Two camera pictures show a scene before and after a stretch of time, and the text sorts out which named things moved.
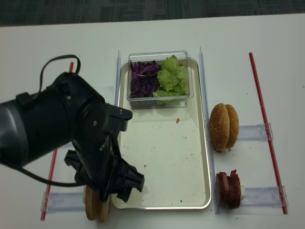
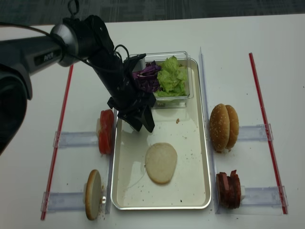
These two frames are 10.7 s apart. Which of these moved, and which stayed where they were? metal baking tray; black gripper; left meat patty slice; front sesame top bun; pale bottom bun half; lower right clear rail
Moved: black gripper; pale bottom bun half
Stayed: metal baking tray; left meat patty slice; lower right clear rail; front sesame top bun
